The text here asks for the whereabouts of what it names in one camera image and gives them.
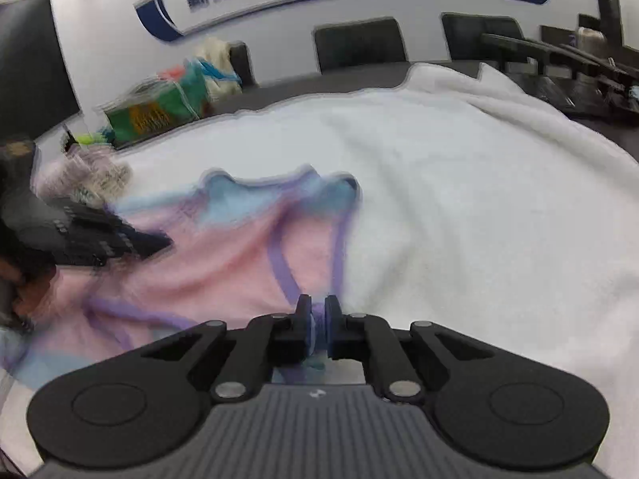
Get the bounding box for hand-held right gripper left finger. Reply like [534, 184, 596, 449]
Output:
[142, 295, 317, 403]

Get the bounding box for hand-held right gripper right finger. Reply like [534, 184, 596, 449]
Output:
[324, 295, 501, 404]

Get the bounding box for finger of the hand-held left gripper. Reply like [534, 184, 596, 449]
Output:
[46, 196, 173, 256]
[50, 232, 151, 267]

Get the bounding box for pink garment with purple trim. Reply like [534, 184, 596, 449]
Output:
[0, 164, 364, 390]

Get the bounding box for person's left hand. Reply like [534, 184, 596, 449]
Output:
[0, 255, 59, 334]

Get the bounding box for small colourful items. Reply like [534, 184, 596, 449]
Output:
[62, 127, 117, 153]

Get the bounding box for green printed box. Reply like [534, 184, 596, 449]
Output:
[98, 76, 213, 151]

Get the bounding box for white fleece blanket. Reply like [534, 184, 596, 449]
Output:
[0, 62, 639, 479]

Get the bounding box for cream cloth bag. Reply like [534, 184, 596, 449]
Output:
[192, 35, 245, 107]

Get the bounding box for black equipment on table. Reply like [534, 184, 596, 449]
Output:
[480, 0, 639, 127]

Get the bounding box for black wall screen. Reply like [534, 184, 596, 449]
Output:
[0, 0, 81, 137]

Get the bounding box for blue wall sign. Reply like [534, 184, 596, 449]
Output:
[133, 0, 550, 43]

